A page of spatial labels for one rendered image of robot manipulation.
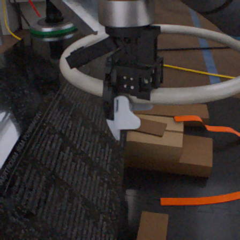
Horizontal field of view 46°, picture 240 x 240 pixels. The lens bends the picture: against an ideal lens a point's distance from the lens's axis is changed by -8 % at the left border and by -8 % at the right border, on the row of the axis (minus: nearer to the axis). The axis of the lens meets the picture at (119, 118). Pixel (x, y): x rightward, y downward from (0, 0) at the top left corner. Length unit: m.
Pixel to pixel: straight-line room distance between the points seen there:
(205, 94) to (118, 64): 0.16
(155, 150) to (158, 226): 0.45
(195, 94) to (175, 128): 1.12
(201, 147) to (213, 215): 0.41
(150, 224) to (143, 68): 0.90
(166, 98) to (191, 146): 1.19
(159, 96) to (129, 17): 0.15
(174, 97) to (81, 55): 0.17
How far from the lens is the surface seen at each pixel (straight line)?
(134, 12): 0.43
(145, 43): 0.46
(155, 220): 1.29
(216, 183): 1.65
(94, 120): 0.85
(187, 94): 0.51
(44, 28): 1.19
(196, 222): 1.46
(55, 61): 0.94
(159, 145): 1.53
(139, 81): 0.48
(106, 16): 0.45
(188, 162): 1.59
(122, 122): 0.52
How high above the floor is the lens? 1.20
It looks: 36 degrees down
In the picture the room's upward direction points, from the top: straight up
